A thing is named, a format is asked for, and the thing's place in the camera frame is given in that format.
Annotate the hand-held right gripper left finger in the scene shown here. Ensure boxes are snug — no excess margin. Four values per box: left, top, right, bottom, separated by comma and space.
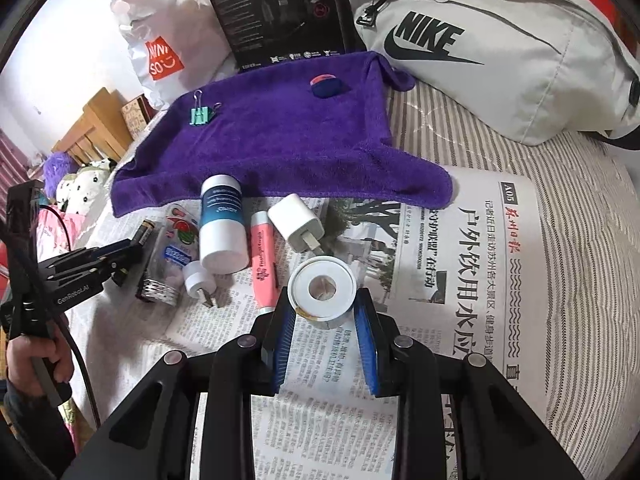
60, 287, 296, 480

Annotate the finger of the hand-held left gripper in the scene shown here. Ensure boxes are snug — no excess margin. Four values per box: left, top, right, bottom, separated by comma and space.
101, 259, 139, 289
46, 237, 147, 282

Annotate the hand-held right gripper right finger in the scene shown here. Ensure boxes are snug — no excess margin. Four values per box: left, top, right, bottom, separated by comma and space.
352, 292, 586, 480

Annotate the black and gold battery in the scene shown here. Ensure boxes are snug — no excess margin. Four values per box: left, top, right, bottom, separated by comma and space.
131, 220, 157, 248

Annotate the white tape roll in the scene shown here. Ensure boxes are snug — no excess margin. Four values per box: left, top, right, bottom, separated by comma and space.
287, 256, 358, 330

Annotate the small round white plug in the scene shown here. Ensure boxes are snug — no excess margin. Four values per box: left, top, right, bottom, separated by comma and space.
182, 261, 218, 309

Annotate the pink highlighter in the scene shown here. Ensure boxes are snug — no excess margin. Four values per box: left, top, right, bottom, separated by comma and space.
250, 211, 281, 311

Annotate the white and blue bottle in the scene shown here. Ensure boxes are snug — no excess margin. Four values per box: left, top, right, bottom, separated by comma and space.
199, 174, 251, 275

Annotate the white charger plug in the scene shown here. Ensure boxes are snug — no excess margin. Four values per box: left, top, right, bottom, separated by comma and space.
267, 194, 326, 253

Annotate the person's left forearm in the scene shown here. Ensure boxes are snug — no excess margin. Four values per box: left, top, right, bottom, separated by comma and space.
0, 380, 77, 480

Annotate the person's left hand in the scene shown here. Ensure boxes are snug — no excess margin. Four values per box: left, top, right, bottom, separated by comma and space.
4, 332, 76, 401

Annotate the pink cloth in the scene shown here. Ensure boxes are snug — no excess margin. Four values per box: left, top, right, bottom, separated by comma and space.
32, 207, 86, 253

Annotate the white spotted plush toy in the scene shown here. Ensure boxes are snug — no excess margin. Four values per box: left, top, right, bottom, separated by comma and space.
55, 157, 118, 211

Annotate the purple fluffy plush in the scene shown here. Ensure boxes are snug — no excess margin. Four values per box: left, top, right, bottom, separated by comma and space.
44, 152, 76, 193

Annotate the newspaper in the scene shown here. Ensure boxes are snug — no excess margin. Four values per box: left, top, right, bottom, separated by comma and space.
65, 165, 546, 480

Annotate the patterned brown box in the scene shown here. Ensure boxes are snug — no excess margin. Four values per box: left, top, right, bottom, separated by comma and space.
122, 100, 151, 136

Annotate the green binder clip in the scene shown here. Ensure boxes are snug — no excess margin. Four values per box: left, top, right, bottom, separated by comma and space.
189, 89, 223, 127

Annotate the purple towel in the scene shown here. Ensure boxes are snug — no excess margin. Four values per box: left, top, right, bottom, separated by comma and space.
110, 51, 453, 218

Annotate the white shopping bag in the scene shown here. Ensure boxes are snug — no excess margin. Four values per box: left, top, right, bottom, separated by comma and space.
110, 0, 236, 111

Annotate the blue and pink eraser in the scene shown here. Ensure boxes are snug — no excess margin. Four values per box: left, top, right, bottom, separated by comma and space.
307, 74, 348, 100

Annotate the black cardboard box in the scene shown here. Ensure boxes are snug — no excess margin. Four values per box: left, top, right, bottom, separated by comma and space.
181, 0, 368, 68

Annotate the grey bag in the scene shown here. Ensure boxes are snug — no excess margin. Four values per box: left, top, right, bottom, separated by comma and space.
340, 0, 640, 151

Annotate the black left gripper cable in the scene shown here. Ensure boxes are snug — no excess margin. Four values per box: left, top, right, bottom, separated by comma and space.
35, 202, 103, 428

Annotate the wooden bed frame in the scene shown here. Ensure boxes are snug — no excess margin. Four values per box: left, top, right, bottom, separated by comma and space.
50, 87, 136, 166

